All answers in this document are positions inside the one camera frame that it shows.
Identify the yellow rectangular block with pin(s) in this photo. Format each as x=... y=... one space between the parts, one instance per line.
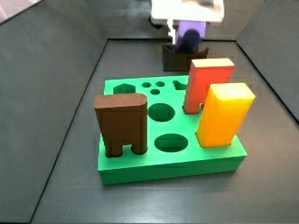
x=226 y=108

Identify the green shape-sorter base block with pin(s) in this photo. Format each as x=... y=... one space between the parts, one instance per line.
x=174 y=153

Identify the brown double-leg block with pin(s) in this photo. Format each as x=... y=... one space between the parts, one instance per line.
x=122 y=119

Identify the red arch block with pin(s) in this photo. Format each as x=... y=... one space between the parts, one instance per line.
x=206 y=72

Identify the black L-shaped fixture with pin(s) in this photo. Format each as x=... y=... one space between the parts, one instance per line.
x=178 y=61

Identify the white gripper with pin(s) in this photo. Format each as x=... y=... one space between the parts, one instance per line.
x=193 y=10

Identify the purple arch block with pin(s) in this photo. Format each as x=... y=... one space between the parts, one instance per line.
x=190 y=34

